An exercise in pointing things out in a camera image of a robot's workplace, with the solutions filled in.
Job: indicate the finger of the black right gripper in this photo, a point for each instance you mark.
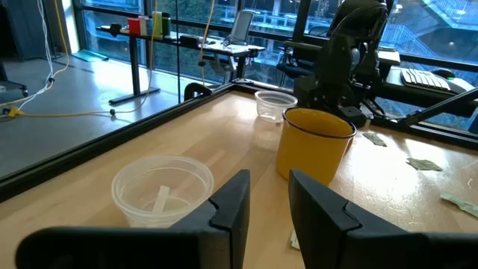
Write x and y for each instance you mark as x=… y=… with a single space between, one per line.
x=353 y=116

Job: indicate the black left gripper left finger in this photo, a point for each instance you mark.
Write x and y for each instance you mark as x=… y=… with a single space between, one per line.
x=209 y=246

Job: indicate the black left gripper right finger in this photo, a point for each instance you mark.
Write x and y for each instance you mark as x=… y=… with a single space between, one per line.
x=336 y=239

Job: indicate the green banknote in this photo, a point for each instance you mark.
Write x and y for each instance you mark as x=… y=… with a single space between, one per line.
x=424 y=164
x=461 y=203
x=295 y=241

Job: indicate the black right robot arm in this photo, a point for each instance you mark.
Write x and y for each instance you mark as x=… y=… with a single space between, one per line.
x=340 y=56

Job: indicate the yellow mug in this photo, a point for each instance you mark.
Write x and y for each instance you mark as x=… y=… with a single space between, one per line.
x=310 y=153

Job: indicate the black computer mouse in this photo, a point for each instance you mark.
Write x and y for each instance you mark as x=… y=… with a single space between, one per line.
x=443 y=73

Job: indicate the standing desk with black legs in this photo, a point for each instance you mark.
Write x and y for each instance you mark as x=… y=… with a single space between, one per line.
x=224 y=48

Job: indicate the large window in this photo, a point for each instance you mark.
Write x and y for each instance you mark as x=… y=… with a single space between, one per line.
x=429 y=33

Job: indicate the dark green bottle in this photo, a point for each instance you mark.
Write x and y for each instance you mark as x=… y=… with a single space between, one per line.
x=166 y=24

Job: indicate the light green bottle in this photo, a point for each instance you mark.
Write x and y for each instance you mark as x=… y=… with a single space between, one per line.
x=157 y=24

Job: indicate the small white box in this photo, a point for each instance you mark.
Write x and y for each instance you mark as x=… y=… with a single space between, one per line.
x=143 y=25

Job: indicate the red box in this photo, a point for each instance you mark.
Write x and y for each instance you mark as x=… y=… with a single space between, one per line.
x=133 y=26

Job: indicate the teal floor mat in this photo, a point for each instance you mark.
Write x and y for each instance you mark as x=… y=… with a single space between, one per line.
x=89 y=56

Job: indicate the black office chair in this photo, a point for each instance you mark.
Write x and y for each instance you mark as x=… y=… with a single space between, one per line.
x=11 y=89

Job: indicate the dark grey cabinet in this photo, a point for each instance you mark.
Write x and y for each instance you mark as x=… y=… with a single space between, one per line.
x=22 y=26

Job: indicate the black frame hook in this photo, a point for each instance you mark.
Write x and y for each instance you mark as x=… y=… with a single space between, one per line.
x=194 y=89

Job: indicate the black aluminium table frame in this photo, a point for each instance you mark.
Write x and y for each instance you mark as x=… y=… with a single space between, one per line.
x=112 y=136

